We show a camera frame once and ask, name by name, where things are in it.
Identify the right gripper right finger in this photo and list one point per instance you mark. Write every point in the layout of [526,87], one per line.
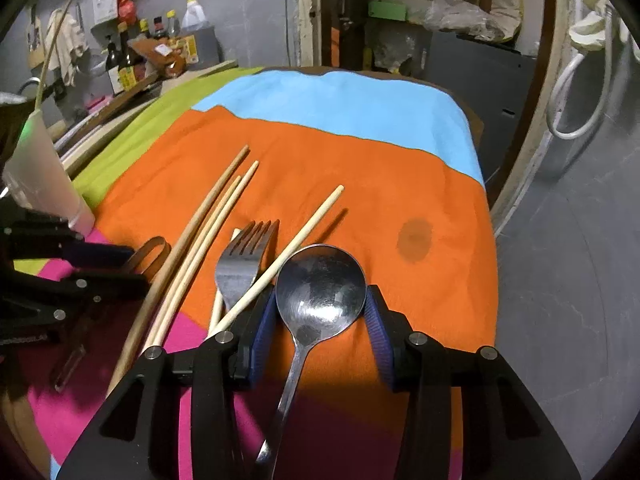
[505,433]

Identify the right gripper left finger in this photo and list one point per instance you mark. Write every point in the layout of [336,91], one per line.
[135,435]

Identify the steel spoon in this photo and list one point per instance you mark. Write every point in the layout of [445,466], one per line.
[320,292]
[66,366]

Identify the brown wooden spoon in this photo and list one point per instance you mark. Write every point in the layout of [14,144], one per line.
[147,310]

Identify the steel fork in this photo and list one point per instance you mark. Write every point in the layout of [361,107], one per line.
[244,259]

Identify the wooden chopstick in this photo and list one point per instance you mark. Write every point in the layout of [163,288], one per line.
[217,304]
[181,282]
[177,264]
[270,273]

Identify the dark soy sauce bottle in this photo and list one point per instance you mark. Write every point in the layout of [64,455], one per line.
[127,63]

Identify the wooden cutting board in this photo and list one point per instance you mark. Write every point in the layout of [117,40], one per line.
[98,118]

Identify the hanging beige towel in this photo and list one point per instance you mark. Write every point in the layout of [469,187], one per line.
[66,43]

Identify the red plastic bag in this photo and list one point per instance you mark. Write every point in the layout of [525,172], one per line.
[126,12]

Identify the large oil jug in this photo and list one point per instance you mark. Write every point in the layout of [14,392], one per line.
[199,33]

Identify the dark grey cabinet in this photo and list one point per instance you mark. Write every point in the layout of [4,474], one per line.
[493,81]

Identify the white rubber gloves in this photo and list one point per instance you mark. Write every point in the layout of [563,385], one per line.
[590,32]

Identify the clear plastic bag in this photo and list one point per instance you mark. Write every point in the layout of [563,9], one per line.
[464,18]

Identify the white wall box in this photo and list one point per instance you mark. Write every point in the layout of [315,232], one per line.
[104,11]

